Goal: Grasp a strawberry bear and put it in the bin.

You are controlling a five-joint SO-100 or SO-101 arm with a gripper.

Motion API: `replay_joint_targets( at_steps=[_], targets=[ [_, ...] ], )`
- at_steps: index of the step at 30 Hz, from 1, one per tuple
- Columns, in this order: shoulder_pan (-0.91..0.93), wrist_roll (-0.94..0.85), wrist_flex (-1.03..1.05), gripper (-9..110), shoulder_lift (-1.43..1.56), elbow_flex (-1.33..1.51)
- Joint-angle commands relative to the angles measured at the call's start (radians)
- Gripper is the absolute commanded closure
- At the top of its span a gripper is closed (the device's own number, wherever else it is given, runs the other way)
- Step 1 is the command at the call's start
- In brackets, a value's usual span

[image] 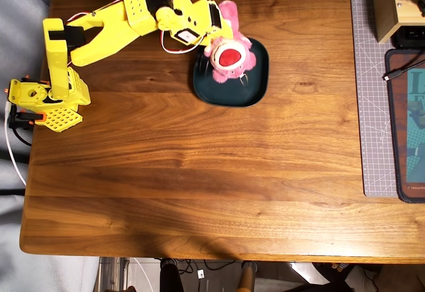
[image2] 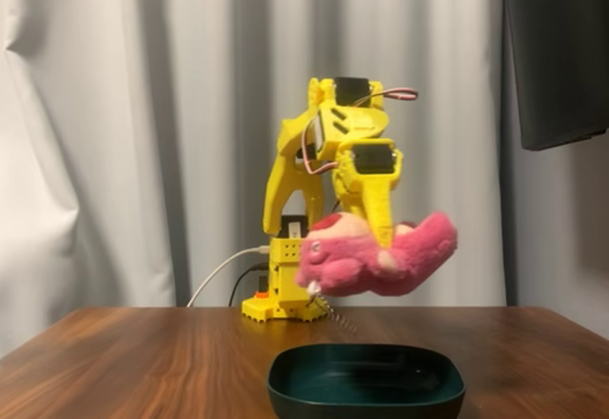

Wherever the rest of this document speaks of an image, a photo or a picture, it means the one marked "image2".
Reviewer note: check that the dark green bowl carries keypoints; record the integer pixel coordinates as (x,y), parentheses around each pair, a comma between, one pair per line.
(361,381)

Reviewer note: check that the white pleated curtain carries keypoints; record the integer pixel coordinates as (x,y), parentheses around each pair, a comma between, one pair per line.
(452,105)

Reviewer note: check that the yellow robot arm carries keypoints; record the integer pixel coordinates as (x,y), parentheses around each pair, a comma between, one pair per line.
(285,176)

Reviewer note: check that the pink strawberry bear plush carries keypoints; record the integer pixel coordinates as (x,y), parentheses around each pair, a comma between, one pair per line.
(342,262)

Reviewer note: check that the yellow gripper black servo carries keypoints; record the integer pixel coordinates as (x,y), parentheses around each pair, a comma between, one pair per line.
(372,160)

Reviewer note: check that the black monitor corner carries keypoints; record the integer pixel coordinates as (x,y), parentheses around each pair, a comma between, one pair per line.
(556,57)

